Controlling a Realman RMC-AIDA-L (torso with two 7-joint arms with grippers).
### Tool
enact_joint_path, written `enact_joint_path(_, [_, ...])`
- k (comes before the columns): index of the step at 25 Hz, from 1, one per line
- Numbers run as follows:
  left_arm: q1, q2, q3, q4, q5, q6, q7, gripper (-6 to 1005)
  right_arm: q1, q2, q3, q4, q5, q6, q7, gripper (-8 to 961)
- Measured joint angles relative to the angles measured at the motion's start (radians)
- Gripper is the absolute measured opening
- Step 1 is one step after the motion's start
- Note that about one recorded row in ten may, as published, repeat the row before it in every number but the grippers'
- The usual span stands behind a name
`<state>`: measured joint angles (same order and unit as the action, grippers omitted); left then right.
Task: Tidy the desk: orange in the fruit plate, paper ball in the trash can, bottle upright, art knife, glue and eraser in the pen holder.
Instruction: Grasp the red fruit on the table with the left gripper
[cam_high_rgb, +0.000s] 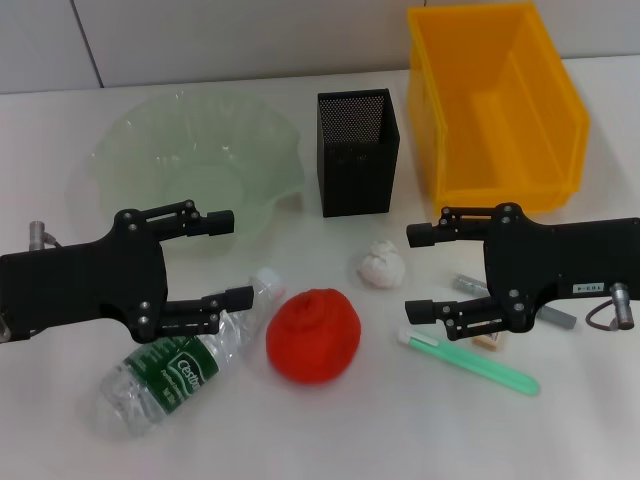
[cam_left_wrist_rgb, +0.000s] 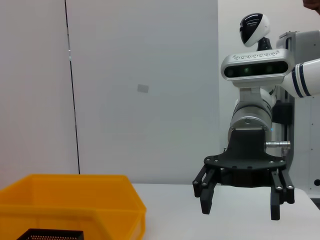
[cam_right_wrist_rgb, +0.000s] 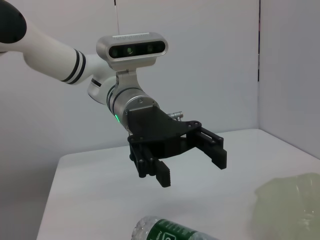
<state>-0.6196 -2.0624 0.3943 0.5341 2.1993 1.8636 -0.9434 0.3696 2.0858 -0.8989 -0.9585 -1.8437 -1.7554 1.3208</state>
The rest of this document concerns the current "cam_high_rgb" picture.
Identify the right gripper cable with connector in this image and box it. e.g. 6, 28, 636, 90
585, 282, 632, 332

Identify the yellow plastic storage bin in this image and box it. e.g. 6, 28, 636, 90
405, 1, 592, 216

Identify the white paper ball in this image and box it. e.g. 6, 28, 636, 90
355, 239, 405, 289

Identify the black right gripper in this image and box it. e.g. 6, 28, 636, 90
404, 202, 640, 343

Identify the grey marker pen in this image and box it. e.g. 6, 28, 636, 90
453, 272, 577, 331

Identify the black mesh pen holder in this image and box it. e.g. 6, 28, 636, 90
316, 88, 401, 219

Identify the silver left gripper cable connector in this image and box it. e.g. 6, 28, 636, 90
28, 219, 65, 250

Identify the clear green-label water bottle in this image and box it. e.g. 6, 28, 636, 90
97, 267, 287, 441

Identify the pale green glass fruit plate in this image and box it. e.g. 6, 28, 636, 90
89, 92, 306, 251

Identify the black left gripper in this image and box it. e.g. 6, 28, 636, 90
0, 199, 236, 344

